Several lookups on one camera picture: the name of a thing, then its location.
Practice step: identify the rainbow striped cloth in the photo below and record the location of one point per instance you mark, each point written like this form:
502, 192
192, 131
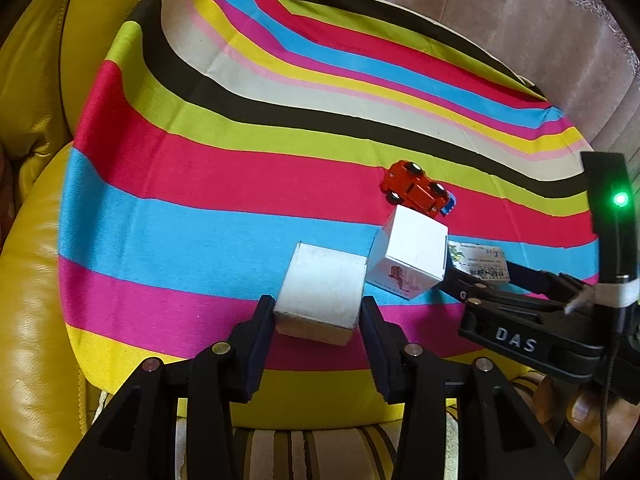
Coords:
219, 134

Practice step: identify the yellow leather sofa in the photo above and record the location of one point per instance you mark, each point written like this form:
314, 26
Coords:
50, 53

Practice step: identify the white cube box with figure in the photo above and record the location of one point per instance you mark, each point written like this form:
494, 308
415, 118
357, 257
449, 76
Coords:
409, 254

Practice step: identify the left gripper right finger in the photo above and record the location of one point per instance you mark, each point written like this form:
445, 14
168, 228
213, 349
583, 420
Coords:
384, 343

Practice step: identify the white medicine box green print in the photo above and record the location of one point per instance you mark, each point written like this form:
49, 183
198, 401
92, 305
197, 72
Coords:
487, 263

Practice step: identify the red toy car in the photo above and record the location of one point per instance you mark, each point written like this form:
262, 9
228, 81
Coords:
406, 183

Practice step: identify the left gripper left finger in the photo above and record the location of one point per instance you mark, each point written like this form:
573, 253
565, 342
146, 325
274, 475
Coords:
250, 342

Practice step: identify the blue toy piece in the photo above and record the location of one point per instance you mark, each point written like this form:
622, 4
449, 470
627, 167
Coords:
449, 206

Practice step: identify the black camera with green light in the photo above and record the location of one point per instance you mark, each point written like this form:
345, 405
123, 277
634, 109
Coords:
613, 220

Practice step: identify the plain white cube box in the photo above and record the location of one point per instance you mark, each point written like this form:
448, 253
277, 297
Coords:
320, 295

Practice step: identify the person's right hand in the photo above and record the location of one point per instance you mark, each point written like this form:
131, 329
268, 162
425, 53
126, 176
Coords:
582, 411

